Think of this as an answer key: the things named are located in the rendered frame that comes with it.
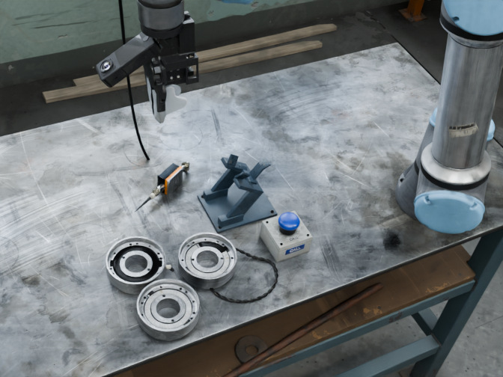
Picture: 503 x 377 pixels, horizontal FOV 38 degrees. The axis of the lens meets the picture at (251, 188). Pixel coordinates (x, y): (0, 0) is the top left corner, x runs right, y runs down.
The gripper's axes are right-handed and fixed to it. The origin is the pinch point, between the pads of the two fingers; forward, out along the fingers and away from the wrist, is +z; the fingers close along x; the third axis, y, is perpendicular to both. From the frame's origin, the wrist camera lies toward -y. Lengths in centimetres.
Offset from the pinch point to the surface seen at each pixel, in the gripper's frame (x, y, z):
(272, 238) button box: -22.4, 14.6, 15.1
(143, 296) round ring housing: -26.7, -11.1, 15.5
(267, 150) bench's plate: 3.3, 24.4, 18.5
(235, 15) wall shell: 150, 74, 81
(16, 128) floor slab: 117, -23, 90
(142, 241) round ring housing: -15.4, -8.0, 14.9
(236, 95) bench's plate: 22.1, 24.6, 17.4
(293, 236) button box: -23.4, 18.4, 15.2
